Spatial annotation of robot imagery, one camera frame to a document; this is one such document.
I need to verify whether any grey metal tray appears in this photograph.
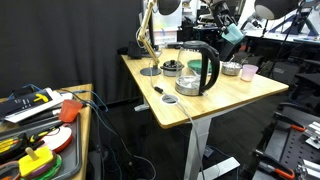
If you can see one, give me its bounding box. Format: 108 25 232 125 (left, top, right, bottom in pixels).
0 113 83 180

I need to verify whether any glass kettle with black handle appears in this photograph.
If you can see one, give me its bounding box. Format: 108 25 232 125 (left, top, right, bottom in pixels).
174 40 221 97

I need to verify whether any black and yellow hand tool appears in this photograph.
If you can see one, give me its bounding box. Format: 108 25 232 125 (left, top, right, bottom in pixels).
0 129 52 154

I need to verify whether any black dome studio light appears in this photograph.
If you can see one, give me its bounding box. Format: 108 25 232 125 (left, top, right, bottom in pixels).
254 0 299 20

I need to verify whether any translucent pink plastic cup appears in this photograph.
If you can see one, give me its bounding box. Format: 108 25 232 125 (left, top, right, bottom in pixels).
240 64 260 83

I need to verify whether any orange plastic cup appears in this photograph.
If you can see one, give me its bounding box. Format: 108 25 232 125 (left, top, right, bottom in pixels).
58 99 84 124

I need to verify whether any silver metal bracket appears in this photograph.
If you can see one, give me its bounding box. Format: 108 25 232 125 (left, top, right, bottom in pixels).
304 121 320 150
295 159 320 180

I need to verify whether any small pot with black lid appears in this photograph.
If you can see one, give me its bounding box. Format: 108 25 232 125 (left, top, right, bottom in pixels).
159 59 185 78

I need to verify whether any white printed cardboard box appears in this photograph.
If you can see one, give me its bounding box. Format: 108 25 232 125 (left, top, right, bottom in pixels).
153 29 179 46

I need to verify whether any grey cable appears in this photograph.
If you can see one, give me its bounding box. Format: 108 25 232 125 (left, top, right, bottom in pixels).
175 101 206 180

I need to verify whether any steel pot with lid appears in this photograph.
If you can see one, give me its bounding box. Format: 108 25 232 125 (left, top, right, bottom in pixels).
221 60 243 77

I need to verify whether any stack of papers and booklets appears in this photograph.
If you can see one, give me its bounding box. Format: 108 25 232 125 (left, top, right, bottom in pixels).
0 87 74 124

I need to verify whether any white cable grommet ring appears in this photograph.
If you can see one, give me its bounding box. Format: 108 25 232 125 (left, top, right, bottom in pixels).
160 93 180 106

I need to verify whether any black low platform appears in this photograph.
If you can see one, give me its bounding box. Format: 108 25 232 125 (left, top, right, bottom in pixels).
251 106 320 180

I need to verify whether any black computer monitor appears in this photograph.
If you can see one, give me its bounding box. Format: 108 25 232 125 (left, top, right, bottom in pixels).
147 6 157 48

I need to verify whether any green plastic plate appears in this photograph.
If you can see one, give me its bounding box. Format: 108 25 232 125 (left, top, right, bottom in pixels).
187 59 213 76

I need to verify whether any black tripod stand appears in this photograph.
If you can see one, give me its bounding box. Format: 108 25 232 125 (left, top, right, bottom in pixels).
265 6 303 79

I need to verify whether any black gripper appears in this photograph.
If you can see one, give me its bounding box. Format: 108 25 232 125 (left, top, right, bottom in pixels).
211 3 235 36

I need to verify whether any translucent blue plastic cup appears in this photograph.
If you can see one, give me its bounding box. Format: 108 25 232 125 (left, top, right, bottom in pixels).
221 23 246 46

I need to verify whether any red and white disc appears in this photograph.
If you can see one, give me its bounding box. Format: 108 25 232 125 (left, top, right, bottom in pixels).
40 125 74 154

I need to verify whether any black office chair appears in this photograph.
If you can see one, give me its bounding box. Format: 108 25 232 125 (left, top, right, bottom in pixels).
276 71 320 116

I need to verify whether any lamp cable with black switch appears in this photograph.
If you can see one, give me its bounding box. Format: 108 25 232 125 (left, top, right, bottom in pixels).
148 59 165 95

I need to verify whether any blue cable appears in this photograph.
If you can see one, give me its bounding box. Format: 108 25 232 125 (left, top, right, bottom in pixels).
6 83 111 114

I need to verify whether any small black box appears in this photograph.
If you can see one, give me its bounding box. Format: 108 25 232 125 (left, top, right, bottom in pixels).
127 40 143 60

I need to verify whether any orange and black clamp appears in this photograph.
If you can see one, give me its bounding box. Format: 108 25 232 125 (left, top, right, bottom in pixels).
255 151 297 180
273 112 307 133

